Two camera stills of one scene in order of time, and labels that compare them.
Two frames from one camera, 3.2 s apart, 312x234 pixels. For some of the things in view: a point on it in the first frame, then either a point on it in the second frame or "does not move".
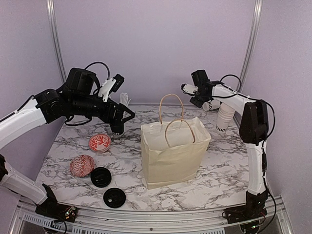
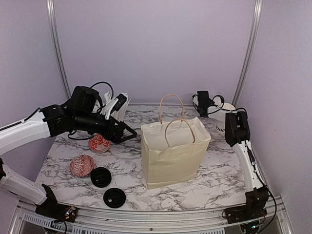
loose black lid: x=114 y=197 does not move
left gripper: x=119 y=108 -> x=117 y=137
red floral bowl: x=99 y=143 does not move
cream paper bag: x=173 y=148 does not move
